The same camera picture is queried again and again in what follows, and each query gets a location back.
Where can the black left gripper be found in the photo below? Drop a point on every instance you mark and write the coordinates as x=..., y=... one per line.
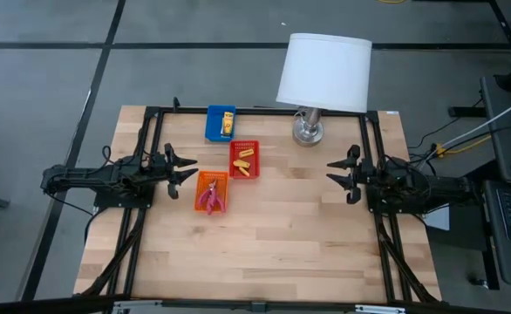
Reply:
x=170, y=150

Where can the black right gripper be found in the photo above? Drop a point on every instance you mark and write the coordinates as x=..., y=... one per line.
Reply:
x=356, y=174

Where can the yellow crayon box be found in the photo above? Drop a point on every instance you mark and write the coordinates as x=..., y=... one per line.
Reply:
x=228, y=124

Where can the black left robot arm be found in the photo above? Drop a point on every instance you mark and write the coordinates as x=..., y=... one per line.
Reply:
x=107, y=176

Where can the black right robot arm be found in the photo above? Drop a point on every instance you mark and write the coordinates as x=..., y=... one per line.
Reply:
x=412, y=183

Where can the orange plastic basket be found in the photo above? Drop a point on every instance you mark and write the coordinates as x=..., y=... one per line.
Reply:
x=201, y=179

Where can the blue plastic basket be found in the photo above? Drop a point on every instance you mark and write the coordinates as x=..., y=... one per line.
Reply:
x=213, y=124

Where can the red plastic basket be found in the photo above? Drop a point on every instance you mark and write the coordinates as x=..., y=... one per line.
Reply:
x=254, y=168

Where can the silver table lamp white shade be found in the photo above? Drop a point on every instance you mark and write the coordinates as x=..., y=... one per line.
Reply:
x=325, y=70

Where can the white paper sheet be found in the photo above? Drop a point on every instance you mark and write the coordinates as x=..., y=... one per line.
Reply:
x=440, y=220

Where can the black desk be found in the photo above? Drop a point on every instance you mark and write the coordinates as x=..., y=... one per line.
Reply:
x=499, y=157

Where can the black aluminium table frame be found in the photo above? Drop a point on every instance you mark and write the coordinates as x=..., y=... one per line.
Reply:
x=153, y=131

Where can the black camera post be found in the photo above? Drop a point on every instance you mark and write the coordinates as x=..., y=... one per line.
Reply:
x=176, y=104

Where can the black table edge rail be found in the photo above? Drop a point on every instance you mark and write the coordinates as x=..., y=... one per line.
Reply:
x=255, y=306

